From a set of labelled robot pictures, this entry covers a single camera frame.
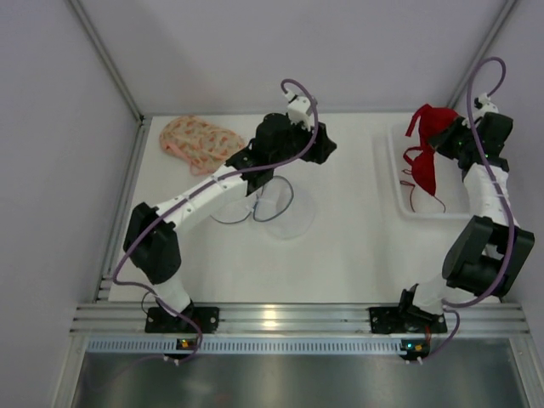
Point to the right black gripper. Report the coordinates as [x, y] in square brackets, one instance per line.
[444, 138]

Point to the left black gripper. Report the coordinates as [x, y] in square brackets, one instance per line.
[320, 144]

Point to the red bra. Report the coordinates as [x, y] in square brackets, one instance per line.
[430, 121]

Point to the clear plastic dome insert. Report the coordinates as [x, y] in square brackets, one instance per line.
[284, 209]

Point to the pink floral mesh laundry bag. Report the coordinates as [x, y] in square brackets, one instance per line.
[204, 146]

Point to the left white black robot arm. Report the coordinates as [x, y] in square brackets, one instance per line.
[151, 242]

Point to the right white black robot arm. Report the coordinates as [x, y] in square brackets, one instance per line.
[487, 256]

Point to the white plastic basket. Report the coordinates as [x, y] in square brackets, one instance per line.
[451, 199]

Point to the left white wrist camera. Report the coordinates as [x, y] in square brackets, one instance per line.
[300, 111]

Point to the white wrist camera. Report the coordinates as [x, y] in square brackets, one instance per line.
[300, 111]
[483, 105]

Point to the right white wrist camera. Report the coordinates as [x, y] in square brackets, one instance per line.
[483, 105]

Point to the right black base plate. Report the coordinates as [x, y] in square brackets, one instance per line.
[405, 317]

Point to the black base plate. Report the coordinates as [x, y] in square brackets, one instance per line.
[405, 317]
[160, 321]

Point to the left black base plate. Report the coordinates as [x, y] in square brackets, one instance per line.
[160, 321]

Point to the aluminium mounting rail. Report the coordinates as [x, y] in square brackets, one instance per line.
[291, 319]

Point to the grey slotted cable duct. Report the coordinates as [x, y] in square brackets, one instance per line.
[256, 345]

